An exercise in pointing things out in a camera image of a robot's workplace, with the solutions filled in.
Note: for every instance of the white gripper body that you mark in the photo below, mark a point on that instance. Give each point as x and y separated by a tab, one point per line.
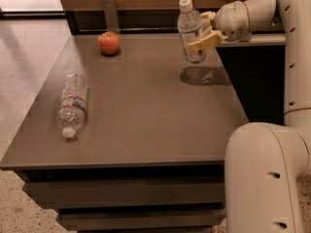
232	18

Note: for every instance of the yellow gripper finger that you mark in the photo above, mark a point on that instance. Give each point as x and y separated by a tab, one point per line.
207	23
210	41

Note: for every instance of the blue label plastic bottle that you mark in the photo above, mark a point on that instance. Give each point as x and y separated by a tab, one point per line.
189	28

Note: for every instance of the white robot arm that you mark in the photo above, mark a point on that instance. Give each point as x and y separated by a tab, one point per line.
263	161

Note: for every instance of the clear plastic bottle red label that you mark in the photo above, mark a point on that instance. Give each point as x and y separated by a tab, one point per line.
71	114

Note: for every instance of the red apple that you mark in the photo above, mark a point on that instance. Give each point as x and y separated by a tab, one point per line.
109	43

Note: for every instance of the grey drawer cabinet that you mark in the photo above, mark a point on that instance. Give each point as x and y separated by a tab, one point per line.
150	156

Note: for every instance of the left metal bracket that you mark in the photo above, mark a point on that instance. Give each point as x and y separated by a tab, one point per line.
111	15

